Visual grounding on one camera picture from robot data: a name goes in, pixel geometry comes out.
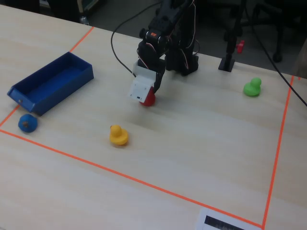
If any orange tape border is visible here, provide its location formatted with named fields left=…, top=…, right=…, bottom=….
left=0, top=26, right=300, bottom=230

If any red rubber duck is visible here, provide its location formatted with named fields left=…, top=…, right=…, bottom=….
left=139, top=87, right=156, bottom=107

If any white paper black print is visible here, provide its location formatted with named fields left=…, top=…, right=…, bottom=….
left=194, top=207, right=262, bottom=230

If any small black box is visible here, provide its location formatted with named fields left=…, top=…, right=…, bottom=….
left=218, top=0, right=248, bottom=72

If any blue plastic box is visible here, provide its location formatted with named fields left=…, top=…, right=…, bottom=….
left=7, top=51, right=94, bottom=117

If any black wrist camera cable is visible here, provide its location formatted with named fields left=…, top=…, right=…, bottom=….
left=110, top=1, right=166, bottom=77

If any blue rubber duck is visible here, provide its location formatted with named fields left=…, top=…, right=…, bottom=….
left=18, top=114, right=38, bottom=134

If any black office chair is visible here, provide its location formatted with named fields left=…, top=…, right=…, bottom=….
left=244, top=0, right=303, bottom=63

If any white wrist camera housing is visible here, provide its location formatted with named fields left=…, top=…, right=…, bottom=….
left=127, top=61, right=156, bottom=103

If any thick black cable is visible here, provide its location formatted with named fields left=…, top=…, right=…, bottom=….
left=247, top=9, right=307, bottom=107

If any yellow rubber duck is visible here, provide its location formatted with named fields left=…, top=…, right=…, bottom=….
left=109, top=124, right=130, bottom=146

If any green rubber duck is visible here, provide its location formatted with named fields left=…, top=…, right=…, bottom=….
left=243, top=77, right=262, bottom=98

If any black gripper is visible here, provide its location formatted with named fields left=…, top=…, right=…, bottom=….
left=137, top=40, right=169, bottom=95

